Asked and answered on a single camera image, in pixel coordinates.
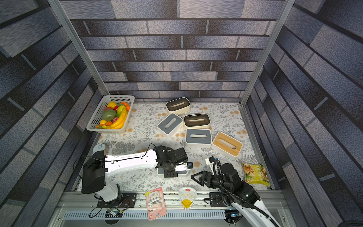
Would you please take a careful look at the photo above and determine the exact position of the grey lid tissue box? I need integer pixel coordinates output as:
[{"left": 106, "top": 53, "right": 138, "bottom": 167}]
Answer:
[
  {"left": 157, "top": 113, "right": 183, "bottom": 138},
  {"left": 157, "top": 162, "right": 193, "bottom": 176},
  {"left": 185, "top": 129, "right": 212, "bottom": 149}
]

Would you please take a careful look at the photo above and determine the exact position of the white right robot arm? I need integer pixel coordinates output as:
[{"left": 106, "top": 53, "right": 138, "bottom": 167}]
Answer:
[{"left": 191, "top": 159, "right": 280, "bottom": 227}]

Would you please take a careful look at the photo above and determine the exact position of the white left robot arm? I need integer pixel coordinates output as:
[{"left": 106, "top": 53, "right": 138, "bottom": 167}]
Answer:
[{"left": 81, "top": 143, "right": 193, "bottom": 207}]

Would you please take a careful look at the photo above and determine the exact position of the wooden lid tissue box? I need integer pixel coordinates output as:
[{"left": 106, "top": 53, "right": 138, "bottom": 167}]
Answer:
[{"left": 211, "top": 132, "right": 243, "bottom": 160}]

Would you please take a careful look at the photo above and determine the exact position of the brown lid rounded tissue box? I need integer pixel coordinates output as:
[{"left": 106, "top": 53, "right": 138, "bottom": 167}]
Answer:
[{"left": 183, "top": 113, "right": 211, "bottom": 129}]

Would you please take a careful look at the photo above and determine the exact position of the dark brown lid tissue box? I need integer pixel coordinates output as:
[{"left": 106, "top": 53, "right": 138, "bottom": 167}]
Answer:
[{"left": 166, "top": 97, "right": 191, "bottom": 115}]

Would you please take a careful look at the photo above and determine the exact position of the yellow smiley snack cup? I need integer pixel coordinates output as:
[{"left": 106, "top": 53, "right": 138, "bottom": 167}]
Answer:
[{"left": 178, "top": 187, "right": 198, "bottom": 211}]

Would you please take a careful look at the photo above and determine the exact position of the pink blister pack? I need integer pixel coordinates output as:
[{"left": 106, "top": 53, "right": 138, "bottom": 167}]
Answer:
[{"left": 145, "top": 187, "right": 167, "bottom": 221}]

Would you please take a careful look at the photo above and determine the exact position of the yellow toy banana bunch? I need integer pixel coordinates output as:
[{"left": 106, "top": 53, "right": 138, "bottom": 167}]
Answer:
[{"left": 102, "top": 109, "right": 128, "bottom": 129}]

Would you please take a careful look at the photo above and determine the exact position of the orange toy fruit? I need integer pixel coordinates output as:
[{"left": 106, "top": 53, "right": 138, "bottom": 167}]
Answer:
[{"left": 120, "top": 102, "right": 130, "bottom": 111}]

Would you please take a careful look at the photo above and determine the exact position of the yellow-green toy pear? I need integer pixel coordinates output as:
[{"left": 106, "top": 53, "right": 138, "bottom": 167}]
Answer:
[{"left": 116, "top": 105, "right": 126, "bottom": 117}]

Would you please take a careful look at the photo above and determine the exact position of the green toy mango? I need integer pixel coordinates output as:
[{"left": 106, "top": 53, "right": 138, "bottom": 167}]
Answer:
[{"left": 102, "top": 109, "right": 117, "bottom": 122}]

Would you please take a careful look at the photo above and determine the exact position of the yellow toy lemon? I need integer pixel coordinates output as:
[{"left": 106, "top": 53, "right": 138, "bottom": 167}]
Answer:
[{"left": 107, "top": 102, "right": 117, "bottom": 109}]

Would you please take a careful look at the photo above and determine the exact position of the white plastic fruit basket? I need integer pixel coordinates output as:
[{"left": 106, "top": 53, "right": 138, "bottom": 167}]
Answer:
[{"left": 87, "top": 95, "right": 135, "bottom": 133}]

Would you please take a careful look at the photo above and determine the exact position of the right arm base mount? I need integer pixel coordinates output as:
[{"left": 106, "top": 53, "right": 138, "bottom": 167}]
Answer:
[{"left": 208, "top": 192, "right": 232, "bottom": 208}]

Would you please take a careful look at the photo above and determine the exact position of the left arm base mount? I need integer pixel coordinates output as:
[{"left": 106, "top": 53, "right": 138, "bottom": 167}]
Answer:
[{"left": 97, "top": 192, "right": 138, "bottom": 209}]

